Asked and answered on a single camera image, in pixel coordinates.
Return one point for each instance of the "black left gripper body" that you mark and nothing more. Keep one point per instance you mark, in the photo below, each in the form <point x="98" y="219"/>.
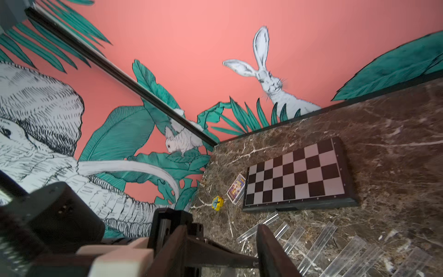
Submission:
<point x="200" y="251"/>

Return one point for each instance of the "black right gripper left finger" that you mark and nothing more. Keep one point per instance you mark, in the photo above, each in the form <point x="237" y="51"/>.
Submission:
<point x="170" y="261"/>

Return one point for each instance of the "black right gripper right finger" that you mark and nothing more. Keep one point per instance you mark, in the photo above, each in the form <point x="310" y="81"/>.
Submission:
<point x="273" y="261"/>

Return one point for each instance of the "brown checkered chess board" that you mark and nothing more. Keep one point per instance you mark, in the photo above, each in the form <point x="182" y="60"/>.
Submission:
<point x="313" y="177"/>

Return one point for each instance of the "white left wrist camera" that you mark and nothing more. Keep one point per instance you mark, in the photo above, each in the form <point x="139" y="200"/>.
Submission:
<point x="131" y="260"/>

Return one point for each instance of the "black frame post left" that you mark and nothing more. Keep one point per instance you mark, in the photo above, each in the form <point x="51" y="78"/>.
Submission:
<point x="48" y="22"/>

